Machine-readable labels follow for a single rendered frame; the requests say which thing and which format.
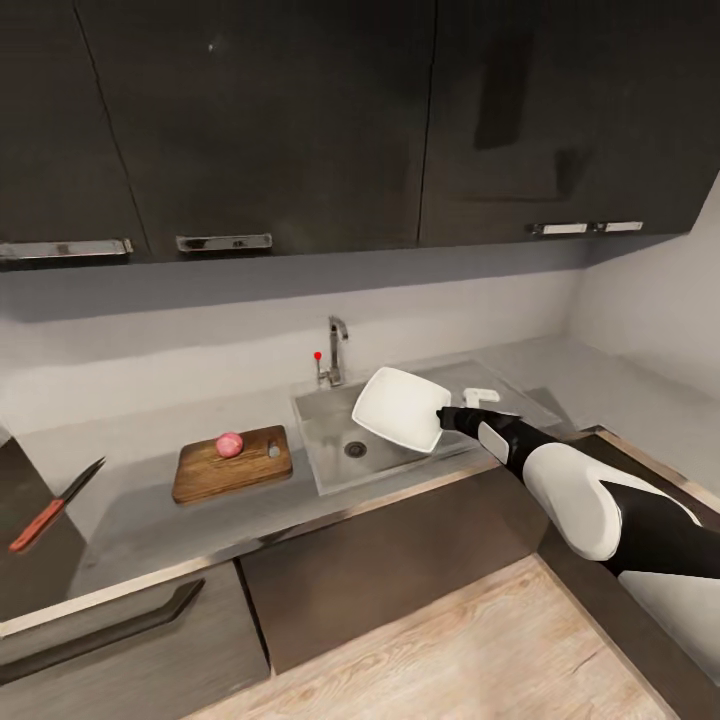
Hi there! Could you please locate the bowl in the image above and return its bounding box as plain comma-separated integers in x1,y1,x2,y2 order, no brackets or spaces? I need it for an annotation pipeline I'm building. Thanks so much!
352,366,451,453

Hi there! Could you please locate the cutting board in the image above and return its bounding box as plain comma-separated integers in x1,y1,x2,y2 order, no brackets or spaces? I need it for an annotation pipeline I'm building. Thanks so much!
172,425,293,503

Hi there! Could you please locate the vidalia onion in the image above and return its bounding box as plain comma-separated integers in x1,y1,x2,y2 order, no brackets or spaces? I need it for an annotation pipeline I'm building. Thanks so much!
216,433,242,458

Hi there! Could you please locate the parer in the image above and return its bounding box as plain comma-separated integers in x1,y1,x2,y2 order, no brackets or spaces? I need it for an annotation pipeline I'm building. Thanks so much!
9,460,101,551

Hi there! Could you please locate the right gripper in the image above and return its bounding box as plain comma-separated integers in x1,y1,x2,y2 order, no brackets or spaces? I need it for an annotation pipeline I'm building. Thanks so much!
439,406,483,438

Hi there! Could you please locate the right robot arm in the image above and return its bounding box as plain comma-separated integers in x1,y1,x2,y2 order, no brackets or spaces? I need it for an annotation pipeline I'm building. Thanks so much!
439,388,720,687

